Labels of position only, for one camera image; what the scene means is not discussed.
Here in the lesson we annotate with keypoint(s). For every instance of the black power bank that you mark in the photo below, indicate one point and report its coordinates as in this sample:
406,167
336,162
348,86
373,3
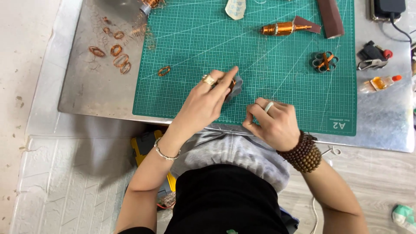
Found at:
388,8

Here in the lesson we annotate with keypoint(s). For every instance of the black tool with red knob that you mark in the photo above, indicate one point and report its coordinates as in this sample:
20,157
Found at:
372,55

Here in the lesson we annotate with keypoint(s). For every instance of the person's grey shorts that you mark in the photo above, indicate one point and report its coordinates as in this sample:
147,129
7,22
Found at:
227,152

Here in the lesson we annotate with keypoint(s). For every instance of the copper wound metal cylinder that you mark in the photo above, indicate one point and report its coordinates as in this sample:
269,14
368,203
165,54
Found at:
281,28

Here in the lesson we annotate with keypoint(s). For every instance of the green pendant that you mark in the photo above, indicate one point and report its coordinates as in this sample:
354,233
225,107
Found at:
232,232

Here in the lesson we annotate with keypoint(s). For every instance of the silver wrist bangle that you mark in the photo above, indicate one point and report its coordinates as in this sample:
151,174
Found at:
165,157

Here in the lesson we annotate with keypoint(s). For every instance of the small brown sandpaper piece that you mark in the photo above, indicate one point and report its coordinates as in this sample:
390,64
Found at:
308,24

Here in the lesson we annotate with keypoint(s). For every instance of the clear glue bottle orange cap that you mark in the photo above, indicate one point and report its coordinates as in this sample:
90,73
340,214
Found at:
380,83

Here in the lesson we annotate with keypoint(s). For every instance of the green white cloth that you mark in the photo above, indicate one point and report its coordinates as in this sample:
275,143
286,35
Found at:
404,216

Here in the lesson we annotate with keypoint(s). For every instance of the white adhesive backing sheet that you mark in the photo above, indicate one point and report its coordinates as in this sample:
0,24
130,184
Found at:
235,9

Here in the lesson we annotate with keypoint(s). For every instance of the person's left hand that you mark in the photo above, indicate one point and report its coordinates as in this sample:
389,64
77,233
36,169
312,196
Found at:
200,105

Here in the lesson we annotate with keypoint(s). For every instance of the person's right hand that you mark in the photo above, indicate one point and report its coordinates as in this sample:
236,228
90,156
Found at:
278,128

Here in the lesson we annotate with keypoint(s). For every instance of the green cutting mat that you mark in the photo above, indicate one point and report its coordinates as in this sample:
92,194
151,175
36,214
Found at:
227,42

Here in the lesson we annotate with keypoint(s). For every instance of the grey stator with copper winding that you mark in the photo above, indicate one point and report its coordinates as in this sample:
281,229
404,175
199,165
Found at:
237,87

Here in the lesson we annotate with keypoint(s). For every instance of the grey petal former with copper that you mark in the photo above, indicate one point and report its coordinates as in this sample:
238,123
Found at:
325,61

